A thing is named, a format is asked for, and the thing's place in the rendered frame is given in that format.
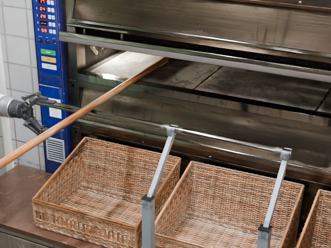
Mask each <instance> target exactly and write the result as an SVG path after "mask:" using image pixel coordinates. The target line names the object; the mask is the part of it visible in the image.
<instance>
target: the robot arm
mask: <svg viewBox="0 0 331 248"><path fill-rule="evenodd" d="M34 96H37V98H36V99H35V100H34V101H32V102H31V103H30V104H28V103H27V102H26V100H28V99H29V98H32V97H34ZM21 99H22V100H23V101H19V100H18V99H16V98H13V97H9V96H5V95H3V94H1V93H0V116H2V117H7V118H19V119H23V120H25V123H24V124H23V126H25V127H27V128H29V129H30V130H31V131H32V132H34V133H35V134H36V135H40V134H41V133H43V132H45V131H46V130H48V129H49V128H46V127H45V128H43V127H42V126H41V125H40V123H39V122H38V121H37V120H36V119H35V117H34V114H33V108H32V106H33V105H35V104H36V103H37V102H38V101H39V102H42V103H47V104H51V105H53V104H55V103H57V101H55V100H51V99H48V97H45V96H42V95H41V91H38V92H36V93H33V94H30V95H24V96H22V97H21ZM30 118H32V119H30Z"/></svg>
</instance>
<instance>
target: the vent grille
mask: <svg viewBox="0 0 331 248"><path fill-rule="evenodd" d="M46 151H47V159H48V160H52V161H56V162H60V163H63V162H64V160H65V146H64V140H60V139H55V138H51V137H49V138H48V139H46Z"/></svg>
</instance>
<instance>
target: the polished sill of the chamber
mask: <svg viewBox="0 0 331 248"><path fill-rule="evenodd" d="M128 79H129V78H125V77H120V76H114V75H108V74H103V73H97V72H91V71H85V70H84V71H82V72H80V73H78V81H81V82H87V83H92V84H98V85H103V86H109V87H114V88H115V87H117V86H118V85H120V84H121V83H123V82H125V81H126V80H128ZM125 90H130V91H136V92H141V93H148V94H154V95H159V96H165V97H170V98H175V99H180V100H186V101H191V102H197V103H202V104H208V105H213V106H219V107H224V108H229V109H234V110H240V111H245V112H251V113H256V114H262V115H267V116H273V117H278V118H283V119H289V120H294V121H299V122H305V123H310V124H317V125H323V126H328V127H331V113H326V112H320V111H314V110H309V109H303V108H297V107H292V106H286V105H281V104H275V103H269V102H263V101H258V100H252V99H246V98H241V97H235V96H229V95H224V94H218V93H210V92H205V91H199V90H193V89H188V88H182V87H177V86H171V85H165V84H159V83H154V82H148V81H142V80H138V81H136V82H135V83H133V84H132V85H130V86H128V87H127V88H125Z"/></svg>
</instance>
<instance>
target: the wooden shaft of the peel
mask: <svg viewBox="0 0 331 248"><path fill-rule="evenodd" d="M169 60H170V58H167V57H163V58H161V59H160V60H158V61H157V62H155V63H153V64H152V65H150V66H149V67H147V68H145V69H144V70H142V71H141V72H139V73H137V74H136V75H134V76H133V77H131V78H130V79H128V80H126V81H125V82H123V83H121V84H120V85H118V86H117V87H115V88H113V89H112V90H110V91H109V92H107V93H105V94H104V95H102V96H101V97H99V98H97V99H96V100H94V101H93V102H91V103H89V104H88V105H86V106H85V107H83V108H81V109H80V110H78V111H77V112H75V113H73V114H72V115H70V116H69V117H67V118H65V119H64V120H62V121H61V122H59V123H57V124H56V125H54V126H53V127H51V128H49V129H48V130H46V131H45V132H43V133H41V134H40V135H38V136H37V137H35V138H34V139H32V140H30V141H29V142H27V143H25V144H24V145H22V146H21V147H19V148H17V149H16V150H14V151H13V152H11V153H9V154H8V155H6V156H5V157H3V158H1V159H0V169H2V168H3V167H5V166H6V165H8V164H9V163H11V162H12V161H14V160H15V159H17V158H19V157H20V156H22V155H23V154H25V153H26V152H28V151H29V150H31V149H32V148H34V147H36V146H37V145H39V144H40V143H42V142H43V141H45V140H46V139H48V138H49V137H51V136H53V135H54V134H56V133H57V132H59V131H60V130H62V129H63V128H65V127H67V126H68V125H70V124H71V123H73V122H74V121H76V120H77V119H79V118H80V117H82V116H84V115H85V114H87V113H88V112H90V111H92V110H93V109H95V108H96V107H98V106H99V105H101V104H102V103H104V102H105V101H107V100H109V99H110V98H112V97H113V96H115V95H116V94H118V93H119V92H121V91H122V90H124V89H125V88H127V87H128V86H130V85H132V84H133V83H135V82H136V81H138V80H139V79H141V78H142V77H144V76H145V75H147V74H149V73H150V72H152V71H153V70H155V69H156V68H158V67H159V66H161V65H163V64H164V63H166V62H167V61H169Z"/></svg>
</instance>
